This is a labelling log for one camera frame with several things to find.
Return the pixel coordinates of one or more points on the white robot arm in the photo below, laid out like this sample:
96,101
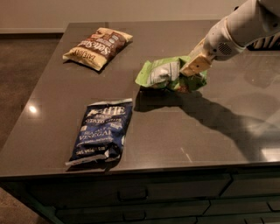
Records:
253,20

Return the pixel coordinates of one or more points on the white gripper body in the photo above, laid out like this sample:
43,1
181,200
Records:
219,41

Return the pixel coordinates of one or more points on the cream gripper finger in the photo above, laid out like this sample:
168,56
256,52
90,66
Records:
196,65
198,51

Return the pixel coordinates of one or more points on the lower cabinet drawer with handle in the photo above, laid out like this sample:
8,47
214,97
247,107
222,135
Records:
140,212

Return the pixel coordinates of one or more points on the green rice chip bag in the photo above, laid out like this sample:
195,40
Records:
165,74

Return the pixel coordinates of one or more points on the black wire basket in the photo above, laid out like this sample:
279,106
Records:
271,43

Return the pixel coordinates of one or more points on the right cabinet drawer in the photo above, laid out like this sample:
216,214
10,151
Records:
254,184

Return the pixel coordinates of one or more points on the cabinet drawer with handle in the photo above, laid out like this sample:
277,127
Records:
130,190
140,212

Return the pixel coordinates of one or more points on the brown and cream chip bag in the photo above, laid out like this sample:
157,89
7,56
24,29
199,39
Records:
99,48

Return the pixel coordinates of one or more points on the upper cabinet drawer with handle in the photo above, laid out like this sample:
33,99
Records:
130,190

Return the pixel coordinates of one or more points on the blue kettle chip bag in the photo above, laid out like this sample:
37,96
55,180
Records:
102,132

